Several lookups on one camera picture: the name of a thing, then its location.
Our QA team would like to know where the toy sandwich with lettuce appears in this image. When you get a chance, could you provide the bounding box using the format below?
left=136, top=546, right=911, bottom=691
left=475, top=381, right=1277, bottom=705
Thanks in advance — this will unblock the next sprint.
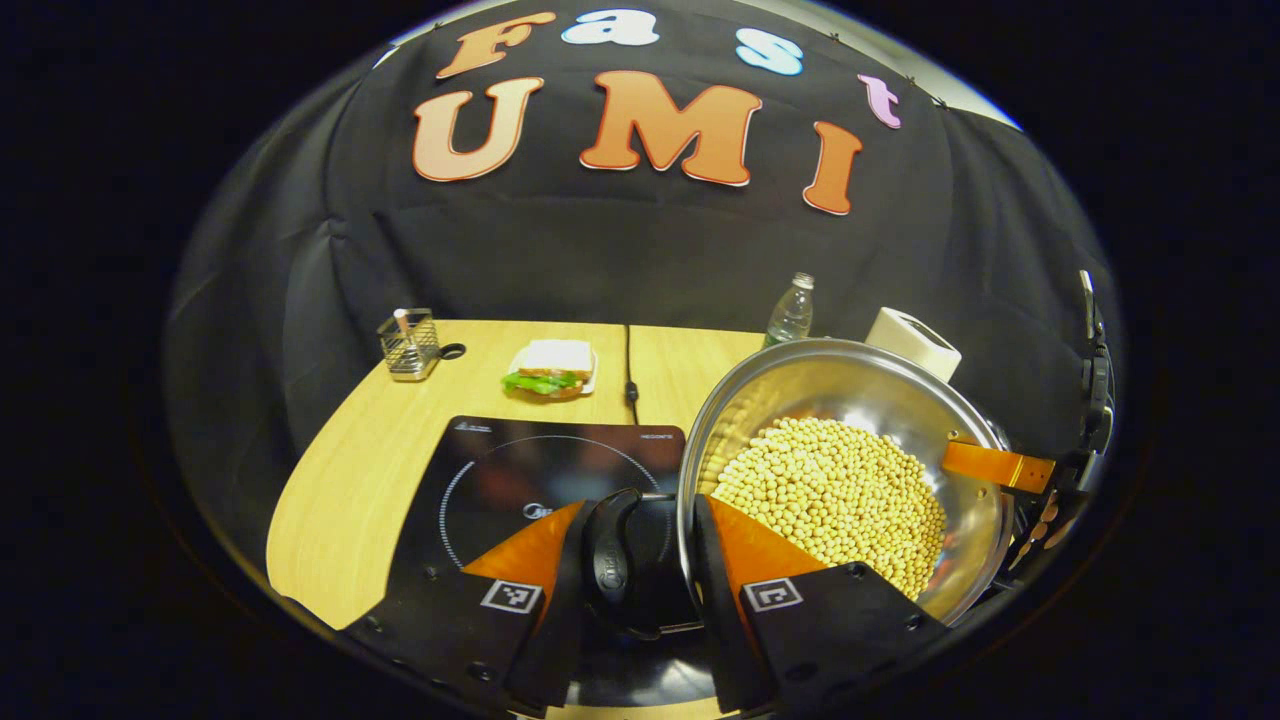
left=502, top=340, right=599, bottom=399

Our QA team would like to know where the stainless steel pot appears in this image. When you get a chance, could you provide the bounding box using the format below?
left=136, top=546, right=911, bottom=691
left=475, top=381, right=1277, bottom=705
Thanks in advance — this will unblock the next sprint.
left=580, top=338, right=1016, bottom=641

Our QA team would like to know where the black induction cooktop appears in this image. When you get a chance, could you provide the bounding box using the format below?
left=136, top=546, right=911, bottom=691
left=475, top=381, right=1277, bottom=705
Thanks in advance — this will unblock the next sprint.
left=395, top=415, right=701, bottom=706

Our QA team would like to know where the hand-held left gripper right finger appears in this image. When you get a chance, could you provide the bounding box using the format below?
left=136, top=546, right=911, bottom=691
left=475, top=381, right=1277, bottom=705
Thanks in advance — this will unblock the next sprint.
left=693, top=493, right=951, bottom=716

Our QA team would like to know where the pile of soybeans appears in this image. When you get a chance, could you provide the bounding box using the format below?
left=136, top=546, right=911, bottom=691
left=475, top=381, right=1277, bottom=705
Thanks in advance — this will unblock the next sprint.
left=712, top=417, right=948, bottom=601

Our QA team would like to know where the white toaster appliance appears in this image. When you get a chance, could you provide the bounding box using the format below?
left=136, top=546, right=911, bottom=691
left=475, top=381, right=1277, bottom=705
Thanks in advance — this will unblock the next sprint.
left=865, top=307, right=963, bottom=381

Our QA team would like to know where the clear plastic water bottle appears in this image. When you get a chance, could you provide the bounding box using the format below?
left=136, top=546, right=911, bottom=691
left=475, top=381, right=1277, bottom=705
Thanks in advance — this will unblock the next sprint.
left=765, top=272, right=816, bottom=348

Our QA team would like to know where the black backdrop cloth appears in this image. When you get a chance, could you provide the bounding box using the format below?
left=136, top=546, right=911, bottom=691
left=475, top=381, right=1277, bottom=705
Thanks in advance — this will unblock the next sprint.
left=165, top=0, right=1126, bottom=521

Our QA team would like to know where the wire mesh holder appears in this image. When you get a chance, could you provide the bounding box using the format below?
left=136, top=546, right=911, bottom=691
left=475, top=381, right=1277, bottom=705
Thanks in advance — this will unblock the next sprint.
left=377, top=308, right=443, bottom=383

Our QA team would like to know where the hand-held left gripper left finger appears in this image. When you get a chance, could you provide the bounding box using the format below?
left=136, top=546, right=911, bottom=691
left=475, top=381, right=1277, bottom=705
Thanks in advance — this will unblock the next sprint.
left=345, top=500, right=601, bottom=716

